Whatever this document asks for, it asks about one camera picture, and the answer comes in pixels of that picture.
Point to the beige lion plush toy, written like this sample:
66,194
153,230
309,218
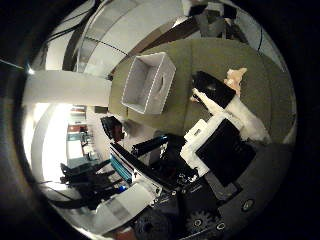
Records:
236,80

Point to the black equipment cart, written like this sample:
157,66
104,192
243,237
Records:
146,146

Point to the black boxy device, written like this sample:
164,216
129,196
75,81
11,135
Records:
111,126

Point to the black tripod stand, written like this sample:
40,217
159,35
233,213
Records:
86,183

